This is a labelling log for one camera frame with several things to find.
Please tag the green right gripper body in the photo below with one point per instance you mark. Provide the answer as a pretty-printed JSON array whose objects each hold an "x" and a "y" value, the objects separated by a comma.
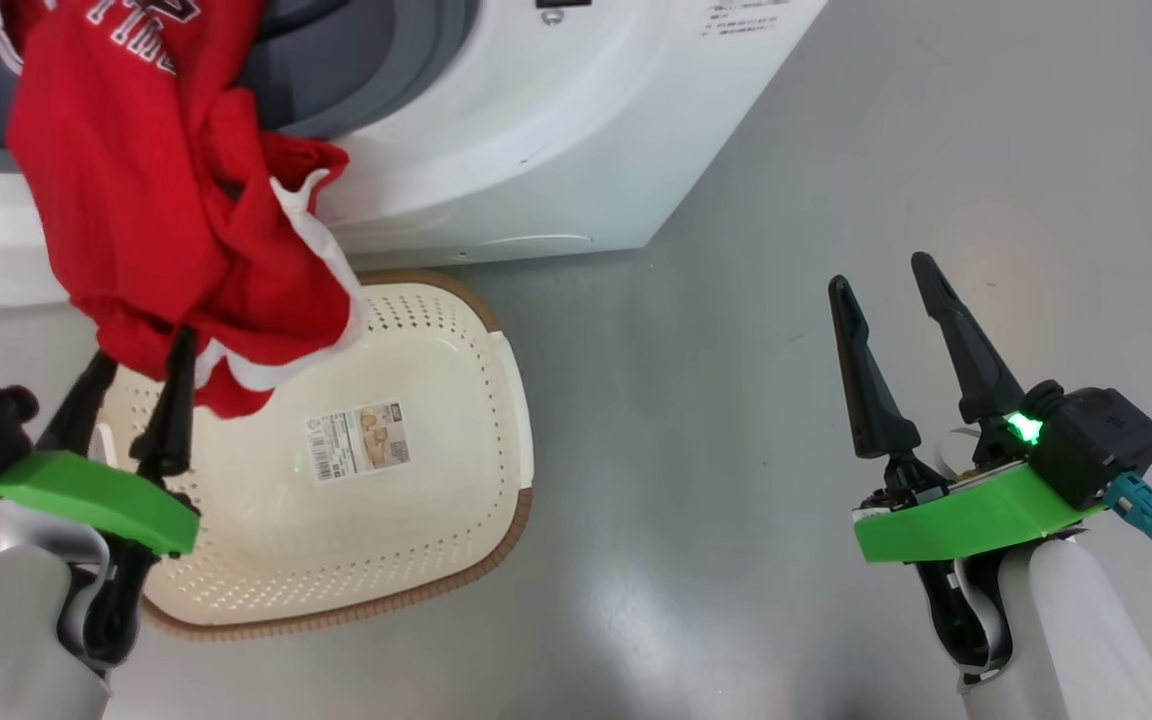
[{"x": 966, "y": 515}]

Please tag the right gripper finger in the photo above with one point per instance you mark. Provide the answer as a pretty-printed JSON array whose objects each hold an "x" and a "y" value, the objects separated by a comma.
[
  {"x": 976, "y": 365},
  {"x": 871, "y": 390}
]

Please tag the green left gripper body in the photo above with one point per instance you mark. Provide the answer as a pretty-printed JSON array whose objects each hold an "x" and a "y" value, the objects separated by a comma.
[{"x": 86, "y": 495}]

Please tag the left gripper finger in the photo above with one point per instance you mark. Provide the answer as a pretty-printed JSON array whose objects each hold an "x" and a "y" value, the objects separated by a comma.
[
  {"x": 81, "y": 405},
  {"x": 174, "y": 410}
]

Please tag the red and white garment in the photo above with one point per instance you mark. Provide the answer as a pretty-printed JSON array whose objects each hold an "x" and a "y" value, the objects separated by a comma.
[{"x": 166, "y": 220}]

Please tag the cream perforated laundry basket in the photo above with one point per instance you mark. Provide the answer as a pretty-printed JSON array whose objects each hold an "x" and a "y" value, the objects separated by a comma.
[{"x": 386, "y": 540}]

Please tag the white front-load washing machine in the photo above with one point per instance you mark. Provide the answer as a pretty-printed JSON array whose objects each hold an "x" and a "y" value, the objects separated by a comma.
[{"x": 536, "y": 130}]

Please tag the paper label sticker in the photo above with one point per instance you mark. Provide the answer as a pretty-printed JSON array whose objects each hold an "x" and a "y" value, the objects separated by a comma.
[{"x": 358, "y": 441}]

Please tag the small printed text sticker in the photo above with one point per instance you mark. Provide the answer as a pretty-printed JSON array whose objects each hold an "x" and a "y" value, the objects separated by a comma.
[{"x": 741, "y": 18}]

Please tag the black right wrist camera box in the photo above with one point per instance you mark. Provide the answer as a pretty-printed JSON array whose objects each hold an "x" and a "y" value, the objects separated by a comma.
[{"x": 1096, "y": 440}]

